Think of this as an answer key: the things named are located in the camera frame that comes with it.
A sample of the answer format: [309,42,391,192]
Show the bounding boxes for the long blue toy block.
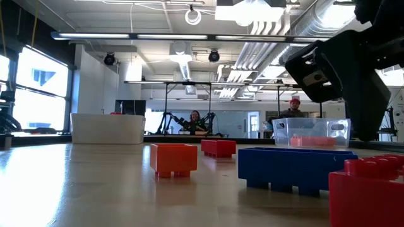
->
[237,147,359,198]

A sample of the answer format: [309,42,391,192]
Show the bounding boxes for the black equipment by window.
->
[0,90,15,151]

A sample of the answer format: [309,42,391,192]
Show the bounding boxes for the white door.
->
[247,111,260,139]

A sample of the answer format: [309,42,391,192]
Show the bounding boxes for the black table edge rail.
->
[0,134,404,149]

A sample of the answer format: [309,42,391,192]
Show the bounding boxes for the white coiled cable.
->
[184,8,203,26]

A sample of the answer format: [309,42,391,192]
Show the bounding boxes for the person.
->
[279,98,306,119]
[184,110,208,132]

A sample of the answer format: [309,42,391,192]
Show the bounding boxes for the clear plastic bin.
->
[272,118,352,148]

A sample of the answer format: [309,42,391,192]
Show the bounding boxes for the yellow hanging cable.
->
[0,0,7,57]
[30,0,39,48]

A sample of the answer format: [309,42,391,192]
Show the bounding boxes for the silver ventilation duct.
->
[277,0,357,66]

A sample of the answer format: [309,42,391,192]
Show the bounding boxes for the white plastic bin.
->
[71,112,146,145]

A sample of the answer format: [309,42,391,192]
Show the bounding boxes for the narrow bright window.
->
[0,54,10,92]

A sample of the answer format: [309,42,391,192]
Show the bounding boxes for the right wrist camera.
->
[285,40,343,103]

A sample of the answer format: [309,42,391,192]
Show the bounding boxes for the white ceiling light fixture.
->
[214,0,287,28]

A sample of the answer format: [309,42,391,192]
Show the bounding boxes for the white ceiling duct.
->
[169,40,194,95]

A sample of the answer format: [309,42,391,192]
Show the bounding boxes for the large bright window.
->
[11,46,69,132]

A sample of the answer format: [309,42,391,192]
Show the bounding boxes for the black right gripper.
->
[315,0,404,143]

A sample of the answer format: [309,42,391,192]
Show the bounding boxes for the overhead light bar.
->
[50,31,332,44]

